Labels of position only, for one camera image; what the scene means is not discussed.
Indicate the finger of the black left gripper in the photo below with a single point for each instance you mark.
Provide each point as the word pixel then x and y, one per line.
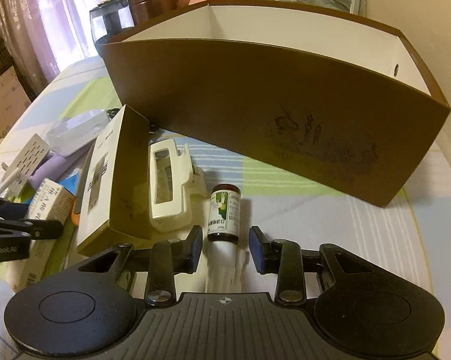
pixel 11 210
pixel 38 229

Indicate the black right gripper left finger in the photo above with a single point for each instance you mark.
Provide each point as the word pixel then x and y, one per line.
pixel 161 262

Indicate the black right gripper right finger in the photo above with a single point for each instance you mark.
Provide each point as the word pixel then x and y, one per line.
pixel 290 263

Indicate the small white medicine box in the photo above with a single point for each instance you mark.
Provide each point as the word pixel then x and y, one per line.
pixel 52 201

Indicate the brown glass medicine bottle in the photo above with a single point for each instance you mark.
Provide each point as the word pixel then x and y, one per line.
pixel 222 237

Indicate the brown and white box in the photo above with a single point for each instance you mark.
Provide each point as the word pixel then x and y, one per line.
pixel 115 205

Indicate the white plastic hair claw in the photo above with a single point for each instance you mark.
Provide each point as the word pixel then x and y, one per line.
pixel 174 180

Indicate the blue cream tube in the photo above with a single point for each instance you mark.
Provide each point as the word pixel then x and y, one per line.
pixel 70 181

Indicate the clear plastic case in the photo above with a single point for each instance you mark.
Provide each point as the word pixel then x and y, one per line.
pixel 69 135

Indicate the orange utility knife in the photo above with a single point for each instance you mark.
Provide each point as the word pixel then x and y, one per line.
pixel 76 210

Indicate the purple cosmetic tube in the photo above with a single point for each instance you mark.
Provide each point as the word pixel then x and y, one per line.
pixel 51 169

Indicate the checkered tablecloth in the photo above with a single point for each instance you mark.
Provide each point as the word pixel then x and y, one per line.
pixel 411 237

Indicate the cardboard box on floor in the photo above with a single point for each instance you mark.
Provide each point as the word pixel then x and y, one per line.
pixel 13 101

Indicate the brown cardboard organizer box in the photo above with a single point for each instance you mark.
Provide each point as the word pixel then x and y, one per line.
pixel 331 96

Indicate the sheer pink curtain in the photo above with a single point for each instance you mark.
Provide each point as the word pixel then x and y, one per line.
pixel 46 36

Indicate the dark glass humidifier jar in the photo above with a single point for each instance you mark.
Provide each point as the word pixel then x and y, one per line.
pixel 108 19

